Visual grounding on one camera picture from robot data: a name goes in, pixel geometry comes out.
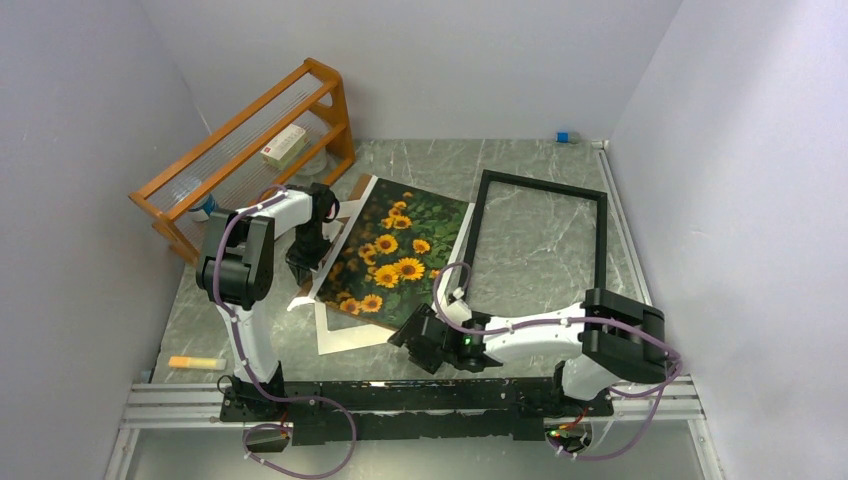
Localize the orange wooden shelf rack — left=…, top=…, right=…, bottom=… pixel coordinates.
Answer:
left=129, top=58, right=356, bottom=266

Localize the sunflower photo print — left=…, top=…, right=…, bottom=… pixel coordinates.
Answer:
left=316, top=179, right=469, bottom=330

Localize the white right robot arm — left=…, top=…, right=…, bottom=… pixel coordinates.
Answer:
left=389, top=287, right=678, bottom=415

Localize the white mat board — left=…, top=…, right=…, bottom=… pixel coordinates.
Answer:
left=290, top=201, right=473, bottom=354

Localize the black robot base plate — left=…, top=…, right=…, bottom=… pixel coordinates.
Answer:
left=219, top=377, right=614, bottom=446

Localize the white red medicine box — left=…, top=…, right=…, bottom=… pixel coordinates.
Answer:
left=260, top=124, right=309, bottom=170

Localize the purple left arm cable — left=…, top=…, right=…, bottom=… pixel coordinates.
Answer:
left=210, top=184, right=360, bottom=480

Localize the brown backing board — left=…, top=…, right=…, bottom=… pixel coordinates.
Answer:
left=298, top=174, right=376, bottom=299

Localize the blue capped small bottle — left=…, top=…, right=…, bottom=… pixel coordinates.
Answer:
left=555, top=131, right=582, bottom=144

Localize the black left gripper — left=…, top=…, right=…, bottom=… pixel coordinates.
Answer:
left=286, top=223, right=334, bottom=287

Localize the orange yellow marker pen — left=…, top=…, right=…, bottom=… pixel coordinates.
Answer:
left=168, top=356, right=226, bottom=371

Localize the blue labelled plastic bottle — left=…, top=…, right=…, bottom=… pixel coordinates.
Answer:
left=176, top=177, right=218, bottom=223

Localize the black picture frame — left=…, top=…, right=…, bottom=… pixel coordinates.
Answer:
left=454, top=170, right=608, bottom=314

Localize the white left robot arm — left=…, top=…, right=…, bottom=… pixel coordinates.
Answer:
left=195, top=183, right=340, bottom=420

